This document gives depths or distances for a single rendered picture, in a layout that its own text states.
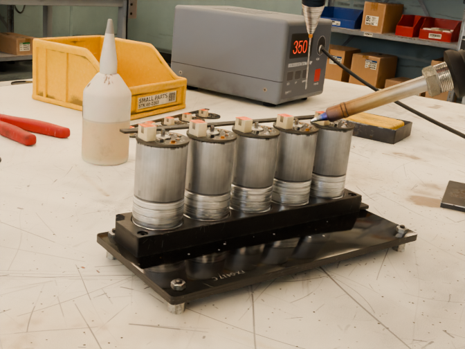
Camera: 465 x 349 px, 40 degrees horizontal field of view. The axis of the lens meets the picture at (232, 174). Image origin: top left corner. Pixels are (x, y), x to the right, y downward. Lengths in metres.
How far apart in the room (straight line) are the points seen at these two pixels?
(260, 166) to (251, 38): 0.40
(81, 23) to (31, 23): 0.56
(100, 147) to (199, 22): 0.32
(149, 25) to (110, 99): 5.97
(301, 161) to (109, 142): 0.16
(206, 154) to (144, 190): 0.03
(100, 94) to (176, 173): 0.17
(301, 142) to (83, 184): 0.15
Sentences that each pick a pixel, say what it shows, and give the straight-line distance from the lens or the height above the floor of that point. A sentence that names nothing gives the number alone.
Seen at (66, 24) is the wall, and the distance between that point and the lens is 6.09.
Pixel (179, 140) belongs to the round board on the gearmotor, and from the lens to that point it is 0.30.
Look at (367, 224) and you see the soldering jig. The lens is 0.37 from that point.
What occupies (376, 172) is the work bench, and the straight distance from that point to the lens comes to 0.52.
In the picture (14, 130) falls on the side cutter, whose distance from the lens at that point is 0.52.
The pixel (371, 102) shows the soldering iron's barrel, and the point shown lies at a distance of 0.34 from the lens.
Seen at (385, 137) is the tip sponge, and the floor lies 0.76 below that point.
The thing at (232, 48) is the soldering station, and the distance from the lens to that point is 0.73.
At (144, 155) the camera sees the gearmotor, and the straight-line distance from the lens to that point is 0.30.
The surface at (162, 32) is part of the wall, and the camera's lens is 6.31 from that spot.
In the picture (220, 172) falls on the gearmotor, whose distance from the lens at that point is 0.31.
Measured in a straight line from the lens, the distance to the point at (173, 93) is 0.65.
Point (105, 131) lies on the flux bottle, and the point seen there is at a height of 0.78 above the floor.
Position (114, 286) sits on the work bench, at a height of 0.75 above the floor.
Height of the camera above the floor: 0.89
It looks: 17 degrees down
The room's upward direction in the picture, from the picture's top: 6 degrees clockwise
